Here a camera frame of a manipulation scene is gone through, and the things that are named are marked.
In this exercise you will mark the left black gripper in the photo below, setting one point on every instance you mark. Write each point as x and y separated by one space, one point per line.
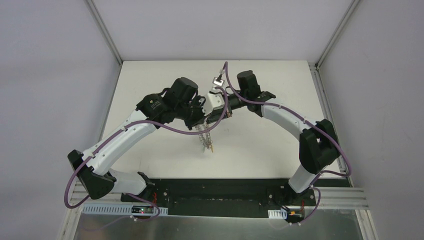
193 120

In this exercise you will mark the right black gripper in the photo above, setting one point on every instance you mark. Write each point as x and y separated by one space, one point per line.
234 102

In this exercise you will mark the metal disc keyring with rings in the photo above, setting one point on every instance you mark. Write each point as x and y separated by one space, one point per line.
205 138

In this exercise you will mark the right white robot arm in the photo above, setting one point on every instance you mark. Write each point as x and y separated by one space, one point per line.
318 142

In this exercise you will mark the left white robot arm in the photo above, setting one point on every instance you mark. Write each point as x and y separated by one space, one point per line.
94 165

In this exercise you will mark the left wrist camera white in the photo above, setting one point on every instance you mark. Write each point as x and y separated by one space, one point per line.
213 102

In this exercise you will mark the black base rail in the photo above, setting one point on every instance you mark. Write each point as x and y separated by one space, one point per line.
220 197

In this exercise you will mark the right white cable duct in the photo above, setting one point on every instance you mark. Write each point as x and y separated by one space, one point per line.
277 214

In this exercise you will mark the aluminium frame rail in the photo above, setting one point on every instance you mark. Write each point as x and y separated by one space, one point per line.
339 198

